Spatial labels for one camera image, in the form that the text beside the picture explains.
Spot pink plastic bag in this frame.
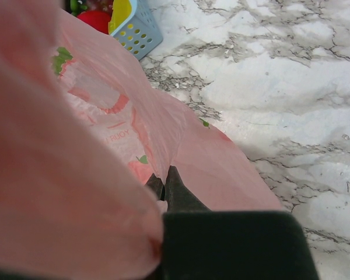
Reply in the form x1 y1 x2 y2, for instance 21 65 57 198
0 0 285 279

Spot fake purple grapes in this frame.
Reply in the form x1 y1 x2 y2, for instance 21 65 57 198
83 0 113 12

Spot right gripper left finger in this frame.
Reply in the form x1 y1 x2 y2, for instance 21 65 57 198
146 174 164 201

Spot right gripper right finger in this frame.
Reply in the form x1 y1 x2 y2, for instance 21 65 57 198
164 166 210 213

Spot blue plastic basket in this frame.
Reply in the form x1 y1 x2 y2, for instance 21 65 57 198
109 0 163 60

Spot red fake apple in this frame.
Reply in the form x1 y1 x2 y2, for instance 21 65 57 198
77 10 111 34

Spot yellow fake fruit right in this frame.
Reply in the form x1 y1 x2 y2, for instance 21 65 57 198
108 0 132 34

